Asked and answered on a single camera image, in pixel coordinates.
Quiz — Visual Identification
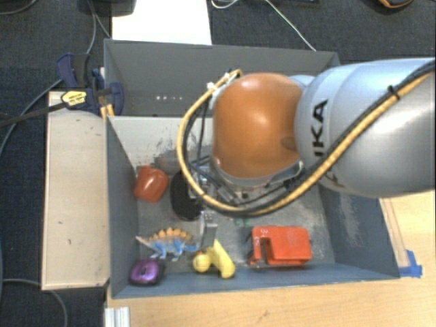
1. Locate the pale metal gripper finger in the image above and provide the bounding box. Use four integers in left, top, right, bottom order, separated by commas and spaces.
200, 212, 208, 250
205, 213, 219, 251

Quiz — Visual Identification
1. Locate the yellow toy banana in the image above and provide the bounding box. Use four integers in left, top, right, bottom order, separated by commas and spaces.
191, 238, 236, 280

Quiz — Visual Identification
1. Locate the black oval object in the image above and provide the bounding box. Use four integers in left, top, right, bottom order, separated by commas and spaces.
169, 170, 206, 222

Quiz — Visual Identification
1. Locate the blue and orange toy dinosaur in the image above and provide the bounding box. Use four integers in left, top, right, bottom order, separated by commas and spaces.
135, 227, 202, 262

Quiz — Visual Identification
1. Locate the red toy bell pepper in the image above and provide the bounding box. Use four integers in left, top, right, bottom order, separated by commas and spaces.
134, 165, 170, 204

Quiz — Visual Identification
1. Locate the purple computer mouse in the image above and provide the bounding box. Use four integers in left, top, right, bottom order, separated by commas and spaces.
128, 258, 165, 287

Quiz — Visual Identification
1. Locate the red-orange stapler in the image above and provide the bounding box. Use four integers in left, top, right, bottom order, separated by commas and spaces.
246, 225, 313, 268

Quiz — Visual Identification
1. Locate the grey metal bin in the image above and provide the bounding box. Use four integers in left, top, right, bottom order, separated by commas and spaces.
103, 38, 401, 300

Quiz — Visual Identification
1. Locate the pale wood flat board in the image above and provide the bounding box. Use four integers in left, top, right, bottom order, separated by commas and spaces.
40, 91, 111, 291

